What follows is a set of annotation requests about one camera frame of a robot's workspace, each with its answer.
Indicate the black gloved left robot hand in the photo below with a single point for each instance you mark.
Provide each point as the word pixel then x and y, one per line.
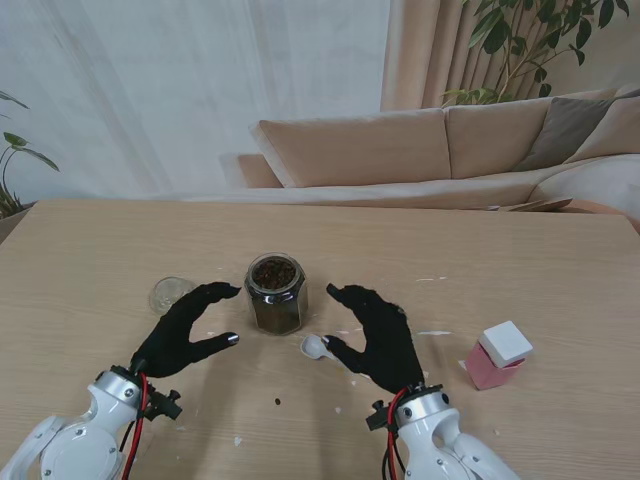
pixel 172 340

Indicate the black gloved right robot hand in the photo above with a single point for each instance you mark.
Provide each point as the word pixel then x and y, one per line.
pixel 387 345

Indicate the clear glass jar lid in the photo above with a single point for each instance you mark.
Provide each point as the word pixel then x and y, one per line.
pixel 167 292

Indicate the white plastic spoon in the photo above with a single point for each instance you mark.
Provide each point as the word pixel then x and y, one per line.
pixel 314 347

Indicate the pink square coffee jar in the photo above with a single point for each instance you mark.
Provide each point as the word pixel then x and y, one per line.
pixel 487 372

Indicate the white square jar lid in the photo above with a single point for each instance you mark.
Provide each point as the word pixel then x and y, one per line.
pixel 507 345

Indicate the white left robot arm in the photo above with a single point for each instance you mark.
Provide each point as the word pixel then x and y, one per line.
pixel 75 430

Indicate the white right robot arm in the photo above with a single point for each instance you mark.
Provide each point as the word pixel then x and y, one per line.
pixel 440 440

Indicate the glass jar of coffee beans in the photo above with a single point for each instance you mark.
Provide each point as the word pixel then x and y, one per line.
pixel 277 312

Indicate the beige fabric sofa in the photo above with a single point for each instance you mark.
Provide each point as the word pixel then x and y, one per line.
pixel 360 150

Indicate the beige planter box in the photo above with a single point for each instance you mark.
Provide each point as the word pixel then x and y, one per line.
pixel 10 225

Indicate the flat wooden tray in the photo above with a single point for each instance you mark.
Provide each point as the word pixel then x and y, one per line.
pixel 545 204

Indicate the sheer white curtain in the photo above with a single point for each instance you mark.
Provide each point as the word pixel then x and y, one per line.
pixel 175 90

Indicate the small green houseplant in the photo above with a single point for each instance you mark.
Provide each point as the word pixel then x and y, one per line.
pixel 15 140

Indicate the white throw blanket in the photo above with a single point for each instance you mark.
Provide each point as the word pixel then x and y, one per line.
pixel 595 182

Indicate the grey sofa cushion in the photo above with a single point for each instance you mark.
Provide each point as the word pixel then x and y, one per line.
pixel 565 130

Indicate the beige pleated curtain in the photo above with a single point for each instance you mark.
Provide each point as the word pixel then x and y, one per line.
pixel 430 50

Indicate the tall leafy green plant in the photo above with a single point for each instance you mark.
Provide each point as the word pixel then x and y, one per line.
pixel 505 30

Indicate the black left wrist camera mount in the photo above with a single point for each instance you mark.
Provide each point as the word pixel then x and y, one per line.
pixel 165 407

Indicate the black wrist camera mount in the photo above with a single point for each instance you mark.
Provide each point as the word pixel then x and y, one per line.
pixel 165 407
pixel 378 417

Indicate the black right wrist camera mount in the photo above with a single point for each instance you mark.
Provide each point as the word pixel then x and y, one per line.
pixel 378 417

